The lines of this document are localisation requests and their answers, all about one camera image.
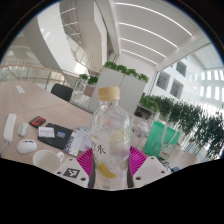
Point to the glass railing with wooden handrail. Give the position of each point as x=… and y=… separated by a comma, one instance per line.
x=33, y=71

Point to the black chair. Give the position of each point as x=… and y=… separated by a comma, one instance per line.
x=61, y=91

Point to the pale planter with plant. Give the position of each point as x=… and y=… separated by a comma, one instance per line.
x=82, y=77

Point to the white computer mouse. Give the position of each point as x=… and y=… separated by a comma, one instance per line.
x=26, y=146

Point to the small grey-white device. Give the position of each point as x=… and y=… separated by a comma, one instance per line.
x=23, y=129

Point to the clear jar with white lid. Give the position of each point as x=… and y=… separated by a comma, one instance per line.
x=141, y=130

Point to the brown planter with plant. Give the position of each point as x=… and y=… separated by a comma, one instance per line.
x=90, y=90

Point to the printed booklet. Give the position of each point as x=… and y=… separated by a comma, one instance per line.
x=78, y=141

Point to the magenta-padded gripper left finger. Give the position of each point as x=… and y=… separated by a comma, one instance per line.
x=71, y=172

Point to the white paper sheet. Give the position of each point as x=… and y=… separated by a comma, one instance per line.
x=20, y=89

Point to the clear bottle with yellow cap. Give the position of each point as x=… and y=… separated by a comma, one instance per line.
x=110, y=133

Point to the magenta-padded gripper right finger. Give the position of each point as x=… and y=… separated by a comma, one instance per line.
x=151, y=170

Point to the green shopping bag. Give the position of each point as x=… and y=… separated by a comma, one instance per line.
x=160, y=140

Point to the white cabinet topped with plants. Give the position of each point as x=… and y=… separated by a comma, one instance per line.
x=133, y=90

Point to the ceiling light strips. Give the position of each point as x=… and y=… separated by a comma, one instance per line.
x=150, y=30

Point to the white mug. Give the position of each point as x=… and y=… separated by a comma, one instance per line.
x=45, y=161

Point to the white card box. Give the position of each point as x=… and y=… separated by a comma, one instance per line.
x=46, y=132

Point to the black and red small box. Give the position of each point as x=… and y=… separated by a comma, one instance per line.
x=37, y=121

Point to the row of green plants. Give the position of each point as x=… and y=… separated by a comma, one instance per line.
x=186, y=123

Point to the white power strip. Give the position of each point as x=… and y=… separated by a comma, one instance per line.
x=10, y=128

